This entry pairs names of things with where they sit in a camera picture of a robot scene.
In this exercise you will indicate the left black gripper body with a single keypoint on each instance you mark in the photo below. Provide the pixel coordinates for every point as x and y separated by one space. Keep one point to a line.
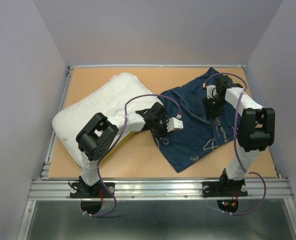
160 128

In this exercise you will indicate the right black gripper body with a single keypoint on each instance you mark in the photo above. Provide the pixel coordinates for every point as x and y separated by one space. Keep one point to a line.
214 106

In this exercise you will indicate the blue denim pillowcase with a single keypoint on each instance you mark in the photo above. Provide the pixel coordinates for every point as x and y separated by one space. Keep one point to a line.
200 136

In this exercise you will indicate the white pillow yellow underside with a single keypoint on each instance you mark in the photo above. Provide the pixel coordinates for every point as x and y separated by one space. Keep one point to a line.
108 100

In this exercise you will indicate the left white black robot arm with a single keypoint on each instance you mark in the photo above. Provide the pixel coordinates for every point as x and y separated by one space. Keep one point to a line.
101 133

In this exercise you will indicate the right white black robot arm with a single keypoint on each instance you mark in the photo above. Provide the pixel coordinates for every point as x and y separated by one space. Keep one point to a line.
254 125

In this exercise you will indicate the grey metal front panel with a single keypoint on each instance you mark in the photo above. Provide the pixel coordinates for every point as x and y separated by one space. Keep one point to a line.
160 220

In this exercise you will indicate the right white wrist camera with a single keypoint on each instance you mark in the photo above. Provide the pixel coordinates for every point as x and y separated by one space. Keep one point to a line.
210 91

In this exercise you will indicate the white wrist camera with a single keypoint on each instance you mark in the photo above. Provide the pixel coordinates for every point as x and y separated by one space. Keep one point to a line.
210 91
174 124

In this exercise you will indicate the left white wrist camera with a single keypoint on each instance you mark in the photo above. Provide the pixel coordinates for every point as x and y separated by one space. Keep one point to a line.
174 124

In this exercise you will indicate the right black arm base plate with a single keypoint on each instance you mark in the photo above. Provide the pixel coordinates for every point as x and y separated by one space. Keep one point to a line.
215 189

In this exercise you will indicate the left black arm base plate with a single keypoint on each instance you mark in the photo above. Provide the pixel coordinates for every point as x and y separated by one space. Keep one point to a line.
79 190

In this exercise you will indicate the front aluminium extrusion rail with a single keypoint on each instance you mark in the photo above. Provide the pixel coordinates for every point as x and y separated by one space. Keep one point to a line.
151 189

